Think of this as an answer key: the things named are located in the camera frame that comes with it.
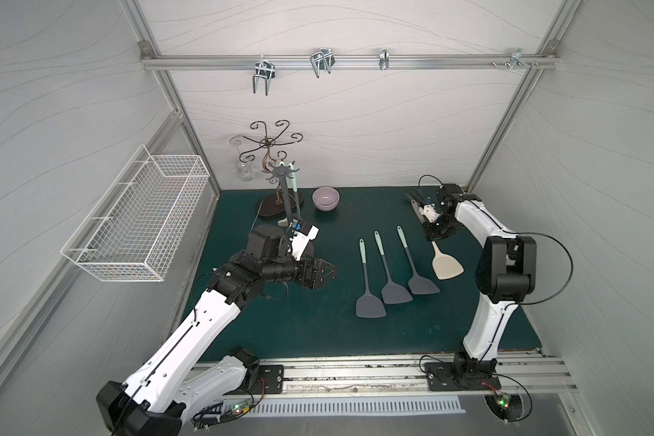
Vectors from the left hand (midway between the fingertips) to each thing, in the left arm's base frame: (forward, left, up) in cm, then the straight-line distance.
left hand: (326, 267), depth 67 cm
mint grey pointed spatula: (+23, +10, +10) cm, 27 cm away
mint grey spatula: (0, -13, -25) cm, 28 cm away
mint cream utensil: (+20, +15, -7) cm, 26 cm away
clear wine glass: (+43, +32, -5) cm, 54 cm away
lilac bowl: (+45, +3, -22) cm, 50 cm away
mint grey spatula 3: (+8, -30, -25) cm, 40 cm away
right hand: (+24, -38, -19) cm, 48 cm away
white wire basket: (+6, +50, +6) cm, 51 cm away
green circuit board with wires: (-30, +29, -24) cm, 48 cm away
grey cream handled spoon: (+13, -40, -21) cm, 47 cm away
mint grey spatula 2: (+5, -21, -25) cm, 33 cm away
